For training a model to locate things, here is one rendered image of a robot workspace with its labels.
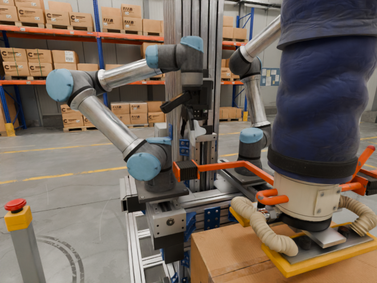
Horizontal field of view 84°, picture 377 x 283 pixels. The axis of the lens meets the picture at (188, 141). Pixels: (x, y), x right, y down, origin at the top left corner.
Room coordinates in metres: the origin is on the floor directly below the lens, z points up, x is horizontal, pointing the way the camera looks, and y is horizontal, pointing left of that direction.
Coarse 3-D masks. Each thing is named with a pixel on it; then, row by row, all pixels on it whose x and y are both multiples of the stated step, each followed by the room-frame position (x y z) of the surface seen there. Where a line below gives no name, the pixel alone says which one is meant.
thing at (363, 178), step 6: (360, 174) 0.67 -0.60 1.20; (366, 174) 0.67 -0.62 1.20; (372, 174) 0.65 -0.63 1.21; (354, 180) 0.63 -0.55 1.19; (360, 180) 0.62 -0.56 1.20; (366, 180) 0.60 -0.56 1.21; (372, 180) 0.60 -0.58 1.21; (366, 186) 0.60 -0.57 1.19; (372, 186) 0.61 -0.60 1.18; (360, 192) 0.61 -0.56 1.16; (366, 192) 0.60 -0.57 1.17; (372, 192) 0.60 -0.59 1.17
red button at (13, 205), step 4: (12, 200) 0.76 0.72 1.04; (16, 200) 0.76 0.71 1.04; (20, 200) 0.76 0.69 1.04; (24, 200) 0.77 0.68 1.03; (8, 204) 0.73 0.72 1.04; (12, 204) 0.73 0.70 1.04; (16, 204) 0.73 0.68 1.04; (20, 204) 0.74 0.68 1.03; (24, 204) 0.75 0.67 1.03; (4, 208) 0.72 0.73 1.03; (8, 208) 0.71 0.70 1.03; (12, 208) 0.72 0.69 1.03; (16, 208) 0.72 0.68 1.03; (20, 208) 0.75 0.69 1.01; (12, 212) 0.73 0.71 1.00; (16, 212) 0.73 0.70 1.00
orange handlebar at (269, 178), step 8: (200, 168) 0.75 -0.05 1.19; (208, 168) 0.76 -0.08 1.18; (216, 168) 0.77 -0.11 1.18; (224, 168) 0.78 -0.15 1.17; (248, 168) 0.77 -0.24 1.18; (256, 168) 0.73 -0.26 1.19; (264, 176) 0.67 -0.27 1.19; (272, 176) 0.66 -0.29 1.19; (272, 184) 0.63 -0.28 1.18; (344, 184) 0.60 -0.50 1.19; (352, 184) 0.61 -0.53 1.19; (360, 184) 0.61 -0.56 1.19; (264, 192) 0.56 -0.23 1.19; (272, 192) 0.56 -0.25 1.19; (264, 200) 0.52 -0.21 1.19; (272, 200) 0.51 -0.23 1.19; (280, 200) 0.52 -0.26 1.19; (288, 200) 0.53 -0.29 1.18
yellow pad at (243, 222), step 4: (256, 204) 0.67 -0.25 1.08; (260, 204) 0.64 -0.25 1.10; (264, 204) 0.64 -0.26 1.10; (232, 208) 0.65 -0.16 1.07; (232, 212) 0.64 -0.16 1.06; (236, 212) 0.63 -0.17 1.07; (236, 216) 0.62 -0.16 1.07; (240, 216) 0.61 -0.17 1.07; (240, 220) 0.59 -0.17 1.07; (244, 220) 0.59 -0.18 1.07; (248, 220) 0.59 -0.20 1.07; (244, 224) 0.57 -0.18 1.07; (248, 224) 0.58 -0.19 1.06
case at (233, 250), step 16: (240, 224) 0.74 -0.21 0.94; (336, 224) 0.74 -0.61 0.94; (192, 240) 0.66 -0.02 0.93; (208, 240) 0.64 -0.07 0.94; (224, 240) 0.64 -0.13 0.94; (240, 240) 0.64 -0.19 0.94; (256, 240) 0.64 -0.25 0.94; (192, 256) 0.66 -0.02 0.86; (208, 256) 0.57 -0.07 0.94; (224, 256) 0.57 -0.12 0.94; (240, 256) 0.57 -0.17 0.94; (256, 256) 0.57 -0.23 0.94; (368, 256) 0.57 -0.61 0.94; (192, 272) 0.66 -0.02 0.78; (208, 272) 0.51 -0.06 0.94; (224, 272) 0.51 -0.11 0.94; (240, 272) 0.51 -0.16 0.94; (256, 272) 0.51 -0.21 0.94; (272, 272) 0.51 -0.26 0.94; (304, 272) 0.51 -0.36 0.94; (320, 272) 0.51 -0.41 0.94; (336, 272) 0.51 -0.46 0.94; (352, 272) 0.51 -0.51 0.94; (368, 272) 0.51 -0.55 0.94
